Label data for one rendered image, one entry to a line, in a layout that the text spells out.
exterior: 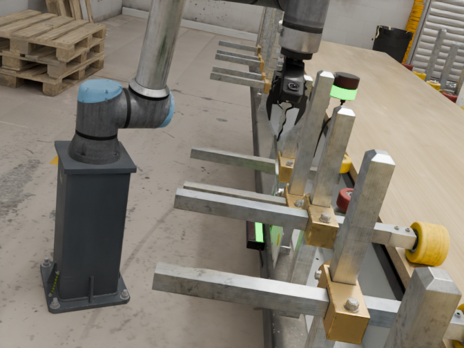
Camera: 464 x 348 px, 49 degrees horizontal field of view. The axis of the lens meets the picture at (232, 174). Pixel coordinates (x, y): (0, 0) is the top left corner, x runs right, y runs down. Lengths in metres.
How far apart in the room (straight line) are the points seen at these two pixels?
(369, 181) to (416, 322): 0.25
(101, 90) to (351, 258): 1.25
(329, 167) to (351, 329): 0.34
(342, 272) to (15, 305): 1.61
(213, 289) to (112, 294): 1.48
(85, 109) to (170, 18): 0.43
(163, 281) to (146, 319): 1.40
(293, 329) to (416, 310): 0.62
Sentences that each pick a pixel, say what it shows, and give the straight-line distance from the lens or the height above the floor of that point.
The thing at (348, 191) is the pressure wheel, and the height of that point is 0.91.
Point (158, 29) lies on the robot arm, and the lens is 1.78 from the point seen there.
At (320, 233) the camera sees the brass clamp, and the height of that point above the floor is 0.95.
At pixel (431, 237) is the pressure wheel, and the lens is 1.04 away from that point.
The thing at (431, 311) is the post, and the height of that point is 1.12.
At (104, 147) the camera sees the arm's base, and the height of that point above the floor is 0.66.
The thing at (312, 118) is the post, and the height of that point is 1.07.
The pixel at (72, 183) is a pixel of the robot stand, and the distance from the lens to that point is 1.89.
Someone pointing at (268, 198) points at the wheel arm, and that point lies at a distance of 1.24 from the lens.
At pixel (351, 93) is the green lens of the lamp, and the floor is 1.14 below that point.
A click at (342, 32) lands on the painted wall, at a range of 9.10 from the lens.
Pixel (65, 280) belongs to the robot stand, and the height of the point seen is 0.12.
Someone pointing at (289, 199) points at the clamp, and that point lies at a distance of 1.24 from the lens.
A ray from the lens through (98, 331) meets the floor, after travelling 2.08.
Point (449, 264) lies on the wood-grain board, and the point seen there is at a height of 0.90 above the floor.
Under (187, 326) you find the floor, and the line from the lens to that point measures 2.13.
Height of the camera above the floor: 1.39
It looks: 24 degrees down
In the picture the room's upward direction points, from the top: 11 degrees clockwise
